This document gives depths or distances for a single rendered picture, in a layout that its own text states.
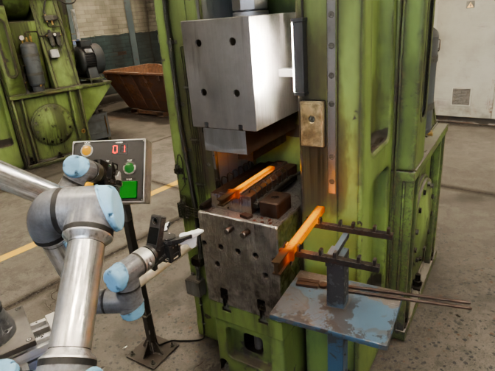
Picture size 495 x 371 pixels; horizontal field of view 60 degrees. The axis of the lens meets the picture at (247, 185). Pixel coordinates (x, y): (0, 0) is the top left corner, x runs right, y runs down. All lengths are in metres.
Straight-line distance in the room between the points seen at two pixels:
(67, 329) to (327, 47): 1.17
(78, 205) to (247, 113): 0.76
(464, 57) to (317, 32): 5.23
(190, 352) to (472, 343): 1.48
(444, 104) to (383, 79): 4.97
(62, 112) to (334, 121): 5.10
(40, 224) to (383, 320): 1.08
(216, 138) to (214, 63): 0.29
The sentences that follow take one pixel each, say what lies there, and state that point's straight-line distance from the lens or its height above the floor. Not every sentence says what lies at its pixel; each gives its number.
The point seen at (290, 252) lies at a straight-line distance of 1.36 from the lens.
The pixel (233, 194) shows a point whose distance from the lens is 1.74.
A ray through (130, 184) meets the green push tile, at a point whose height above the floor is 1.03.
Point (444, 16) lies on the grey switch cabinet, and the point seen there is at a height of 1.44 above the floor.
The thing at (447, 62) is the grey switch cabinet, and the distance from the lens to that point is 6.78.
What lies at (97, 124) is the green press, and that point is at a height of 0.31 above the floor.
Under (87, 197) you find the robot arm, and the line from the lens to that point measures 1.09.
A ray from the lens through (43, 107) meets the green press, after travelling 6.28.
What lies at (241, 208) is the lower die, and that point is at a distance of 1.76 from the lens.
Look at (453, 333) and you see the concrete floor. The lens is 2.68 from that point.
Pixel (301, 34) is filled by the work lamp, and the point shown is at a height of 1.59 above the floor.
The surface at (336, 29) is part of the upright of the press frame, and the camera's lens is 1.57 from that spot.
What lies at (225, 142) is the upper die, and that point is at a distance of 1.70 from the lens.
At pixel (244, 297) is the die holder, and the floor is 0.54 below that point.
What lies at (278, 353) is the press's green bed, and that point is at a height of 0.29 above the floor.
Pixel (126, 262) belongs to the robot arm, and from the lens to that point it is 1.34.
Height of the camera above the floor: 1.67
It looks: 22 degrees down
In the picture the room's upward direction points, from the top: 5 degrees counter-clockwise
